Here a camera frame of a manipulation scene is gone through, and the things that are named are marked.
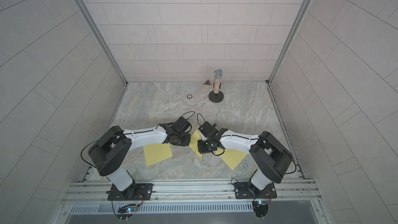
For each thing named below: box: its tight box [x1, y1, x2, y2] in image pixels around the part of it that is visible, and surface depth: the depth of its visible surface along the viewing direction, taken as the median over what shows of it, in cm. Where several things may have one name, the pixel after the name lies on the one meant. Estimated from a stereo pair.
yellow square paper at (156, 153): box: [143, 143, 173, 167], surface depth 84 cm
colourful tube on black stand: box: [208, 68, 224, 103], surface depth 96 cm
